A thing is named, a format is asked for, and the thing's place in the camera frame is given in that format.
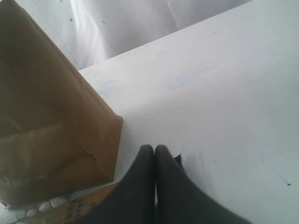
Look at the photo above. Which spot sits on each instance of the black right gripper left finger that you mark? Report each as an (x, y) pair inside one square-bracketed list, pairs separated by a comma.
[(133, 199)]

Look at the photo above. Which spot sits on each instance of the white backdrop sheet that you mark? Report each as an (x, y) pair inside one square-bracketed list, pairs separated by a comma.
[(91, 31)]

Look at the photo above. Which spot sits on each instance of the spaghetti package dark blue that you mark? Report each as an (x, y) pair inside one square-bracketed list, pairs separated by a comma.
[(71, 212)]

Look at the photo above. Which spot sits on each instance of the brown paper shopping bag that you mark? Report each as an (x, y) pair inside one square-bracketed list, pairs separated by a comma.
[(57, 135)]

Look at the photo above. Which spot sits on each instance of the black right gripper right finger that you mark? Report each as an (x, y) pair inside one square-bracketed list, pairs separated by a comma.
[(181, 201)]

